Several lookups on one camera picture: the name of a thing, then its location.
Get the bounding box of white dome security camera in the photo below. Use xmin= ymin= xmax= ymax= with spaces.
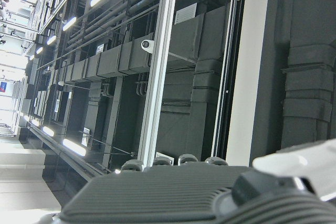
xmin=141 ymin=38 xmax=156 ymax=52

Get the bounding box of white vent grille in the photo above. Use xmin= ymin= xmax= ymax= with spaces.
xmin=175 ymin=2 xmax=198 ymax=25

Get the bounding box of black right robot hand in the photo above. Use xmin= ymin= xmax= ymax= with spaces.
xmin=34 ymin=137 xmax=336 ymax=224

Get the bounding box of grey ventilation duct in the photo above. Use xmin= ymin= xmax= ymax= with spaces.
xmin=62 ymin=3 xmax=229 ymax=83

